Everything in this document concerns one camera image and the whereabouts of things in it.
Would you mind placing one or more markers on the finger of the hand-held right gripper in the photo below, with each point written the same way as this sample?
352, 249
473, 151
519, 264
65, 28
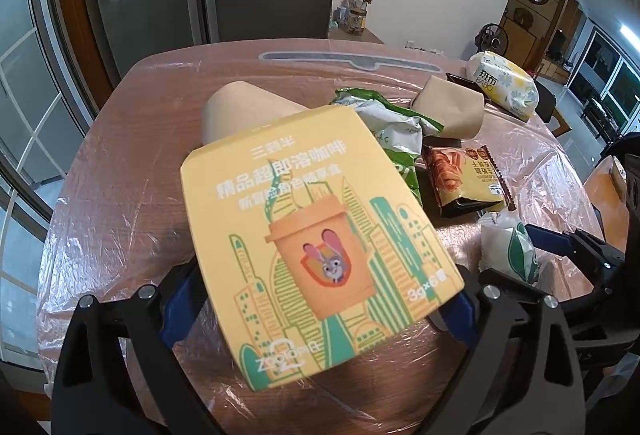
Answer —
547, 239
515, 284

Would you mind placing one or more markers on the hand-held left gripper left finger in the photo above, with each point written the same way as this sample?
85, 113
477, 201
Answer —
176, 315

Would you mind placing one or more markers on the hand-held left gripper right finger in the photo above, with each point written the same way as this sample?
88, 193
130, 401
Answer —
462, 322

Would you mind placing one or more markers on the yellow printed coffee box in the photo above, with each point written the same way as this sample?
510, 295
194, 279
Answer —
320, 240

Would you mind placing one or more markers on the black plastic tray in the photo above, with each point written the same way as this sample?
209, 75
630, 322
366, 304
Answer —
460, 79

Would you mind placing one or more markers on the brown paper cone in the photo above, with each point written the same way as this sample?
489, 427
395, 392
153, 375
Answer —
240, 110
450, 111

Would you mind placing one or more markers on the orange wooden chair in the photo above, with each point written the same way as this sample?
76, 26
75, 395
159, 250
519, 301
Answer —
605, 200

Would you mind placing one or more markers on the orange snack packet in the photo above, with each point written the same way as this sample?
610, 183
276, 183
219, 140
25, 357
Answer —
456, 171

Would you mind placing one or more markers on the black cushioned chair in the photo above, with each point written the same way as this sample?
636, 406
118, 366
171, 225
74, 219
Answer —
547, 100

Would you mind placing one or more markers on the flowered tissue pack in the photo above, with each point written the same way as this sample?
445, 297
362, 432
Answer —
505, 80

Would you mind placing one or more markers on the green and white wrapper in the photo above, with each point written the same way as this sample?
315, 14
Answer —
395, 135

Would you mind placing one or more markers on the black standing fan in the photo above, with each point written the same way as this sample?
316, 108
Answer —
492, 37

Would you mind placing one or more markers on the glass door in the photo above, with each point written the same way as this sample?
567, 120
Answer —
30, 125

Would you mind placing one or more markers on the wooden side table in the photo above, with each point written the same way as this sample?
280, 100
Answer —
367, 35

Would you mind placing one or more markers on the glass jar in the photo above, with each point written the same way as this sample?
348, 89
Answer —
357, 17

